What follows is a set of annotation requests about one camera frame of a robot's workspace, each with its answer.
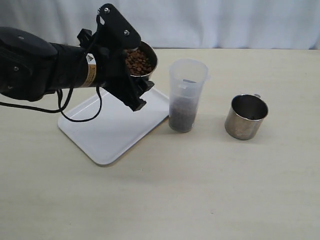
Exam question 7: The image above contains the white plastic tray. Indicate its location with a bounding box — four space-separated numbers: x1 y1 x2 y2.
57 88 169 166

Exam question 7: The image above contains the steel mug with pellets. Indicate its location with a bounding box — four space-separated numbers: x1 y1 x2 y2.
124 41 158 78

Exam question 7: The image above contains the white curtain backdrop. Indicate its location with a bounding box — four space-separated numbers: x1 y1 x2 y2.
0 0 320 50

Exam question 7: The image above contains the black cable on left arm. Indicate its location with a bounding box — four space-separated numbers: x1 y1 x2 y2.
0 42 103 123

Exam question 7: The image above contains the translucent plastic container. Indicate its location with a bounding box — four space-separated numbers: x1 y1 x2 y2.
168 58 210 133

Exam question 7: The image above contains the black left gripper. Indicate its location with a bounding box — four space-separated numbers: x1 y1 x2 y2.
76 3 154 112

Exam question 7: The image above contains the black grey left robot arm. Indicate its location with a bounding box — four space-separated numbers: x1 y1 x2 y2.
0 3 154 111

